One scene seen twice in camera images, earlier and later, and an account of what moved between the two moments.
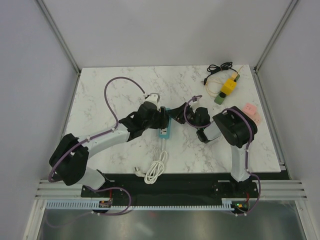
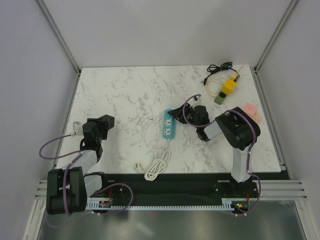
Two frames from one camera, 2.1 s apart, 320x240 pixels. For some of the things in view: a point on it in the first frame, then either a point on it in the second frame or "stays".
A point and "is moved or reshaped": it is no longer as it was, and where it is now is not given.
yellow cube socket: (229, 87) stays
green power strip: (220, 97) stays
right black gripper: (177, 114) stays
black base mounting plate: (135, 188) stays
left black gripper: (161, 122) -> (102, 125)
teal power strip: (165, 133) is moved or reshaped
